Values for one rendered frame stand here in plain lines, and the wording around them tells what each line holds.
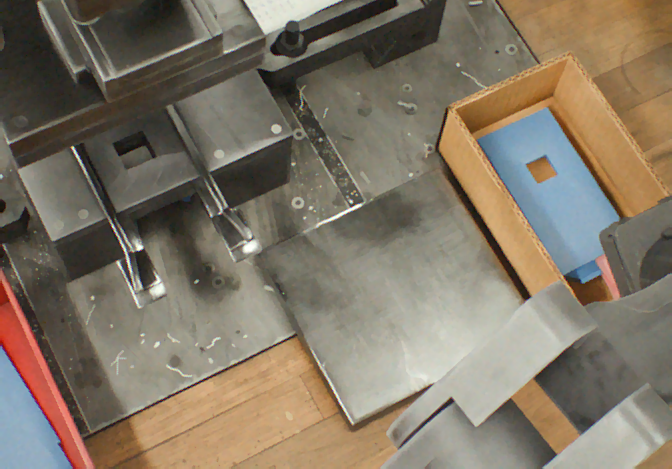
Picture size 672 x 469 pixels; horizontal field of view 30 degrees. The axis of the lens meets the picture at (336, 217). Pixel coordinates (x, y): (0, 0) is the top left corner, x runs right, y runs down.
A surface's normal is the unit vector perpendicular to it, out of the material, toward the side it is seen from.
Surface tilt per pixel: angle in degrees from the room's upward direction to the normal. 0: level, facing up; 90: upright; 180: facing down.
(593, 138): 90
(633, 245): 31
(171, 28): 0
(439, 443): 41
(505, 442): 9
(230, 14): 0
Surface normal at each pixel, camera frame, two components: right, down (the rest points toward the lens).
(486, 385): -0.45, 0.00
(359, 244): 0.06, -0.42
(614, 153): -0.88, 0.41
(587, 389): -0.69, 0.29
